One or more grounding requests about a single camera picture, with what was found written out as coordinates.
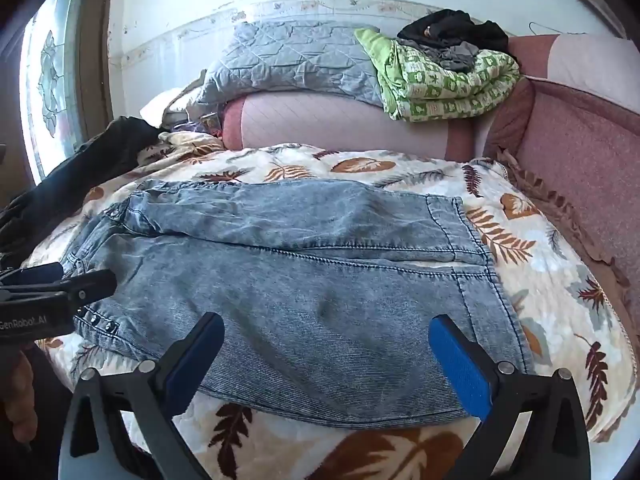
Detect grey cloth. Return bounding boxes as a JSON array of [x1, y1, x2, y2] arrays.
[[425, 42, 481, 73]]

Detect blue denim pants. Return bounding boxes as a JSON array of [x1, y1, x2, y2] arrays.
[[70, 177, 536, 431]]

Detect white pillow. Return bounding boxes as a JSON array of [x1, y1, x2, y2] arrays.
[[140, 87, 201, 126]]

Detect grey quilted blanket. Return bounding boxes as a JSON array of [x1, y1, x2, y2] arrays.
[[190, 20, 396, 111]]

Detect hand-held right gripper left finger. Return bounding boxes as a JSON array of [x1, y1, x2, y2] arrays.
[[59, 311, 226, 480]]

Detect black clothing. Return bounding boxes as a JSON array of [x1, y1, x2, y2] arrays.
[[397, 9, 510, 56]]

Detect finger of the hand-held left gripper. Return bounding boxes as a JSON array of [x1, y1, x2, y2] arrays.
[[0, 269, 118, 311], [0, 262, 65, 288]]

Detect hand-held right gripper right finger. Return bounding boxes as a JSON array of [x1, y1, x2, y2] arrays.
[[429, 314, 593, 480]]

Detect leaf print blanket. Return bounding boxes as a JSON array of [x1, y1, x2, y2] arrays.
[[22, 130, 638, 480]]

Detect dark jacket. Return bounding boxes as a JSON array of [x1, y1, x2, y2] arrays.
[[0, 116, 173, 271]]

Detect wire hanger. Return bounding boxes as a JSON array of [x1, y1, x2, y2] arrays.
[[530, 21, 588, 38]]

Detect person's left hand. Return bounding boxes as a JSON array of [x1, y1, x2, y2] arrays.
[[0, 347, 38, 443]]

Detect stained glass window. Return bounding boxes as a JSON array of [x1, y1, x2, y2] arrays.
[[22, 0, 88, 186]]

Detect pink sofa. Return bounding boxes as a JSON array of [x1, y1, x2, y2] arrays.
[[222, 32, 640, 441]]

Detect green patterned blanket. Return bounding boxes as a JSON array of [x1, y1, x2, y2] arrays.
[[354, 27, 523, 123]]

